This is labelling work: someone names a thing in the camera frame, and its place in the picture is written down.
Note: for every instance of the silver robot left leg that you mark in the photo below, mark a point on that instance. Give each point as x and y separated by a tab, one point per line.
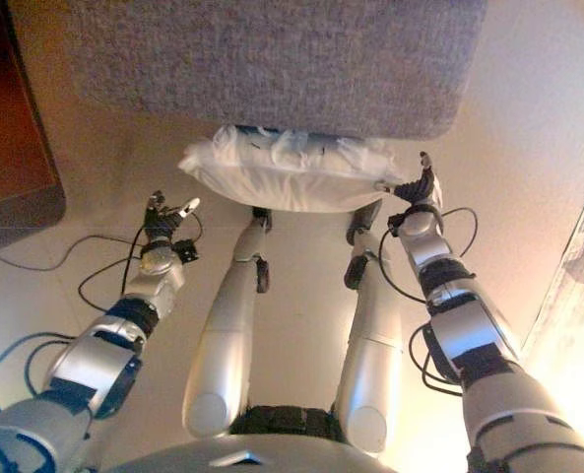
222	345

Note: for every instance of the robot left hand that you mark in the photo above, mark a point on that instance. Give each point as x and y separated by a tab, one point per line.
161	226

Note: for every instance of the silver robot right leg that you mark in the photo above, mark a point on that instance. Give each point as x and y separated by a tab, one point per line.
375	345

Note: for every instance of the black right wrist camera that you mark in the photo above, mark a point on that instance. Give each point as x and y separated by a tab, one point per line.
395	224

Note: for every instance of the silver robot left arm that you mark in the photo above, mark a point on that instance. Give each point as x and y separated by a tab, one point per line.
89	359

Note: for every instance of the grey robot torso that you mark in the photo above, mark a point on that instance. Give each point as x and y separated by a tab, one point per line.
222	458

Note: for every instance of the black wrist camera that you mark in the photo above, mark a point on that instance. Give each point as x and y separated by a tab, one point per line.
395	224
187	251

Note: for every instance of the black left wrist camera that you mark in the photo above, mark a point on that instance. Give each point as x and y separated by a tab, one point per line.
187	251

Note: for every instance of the silver robot leg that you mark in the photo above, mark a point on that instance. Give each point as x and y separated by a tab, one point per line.
222	345
375	345

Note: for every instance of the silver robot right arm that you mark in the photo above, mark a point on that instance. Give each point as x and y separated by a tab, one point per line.
469	335

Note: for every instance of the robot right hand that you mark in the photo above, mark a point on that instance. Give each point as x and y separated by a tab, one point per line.
419	189

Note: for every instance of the grey round fabric armchair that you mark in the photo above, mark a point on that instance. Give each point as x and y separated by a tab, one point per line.
272	64

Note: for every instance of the white fringed cushion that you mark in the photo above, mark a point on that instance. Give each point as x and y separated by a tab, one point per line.
296	187

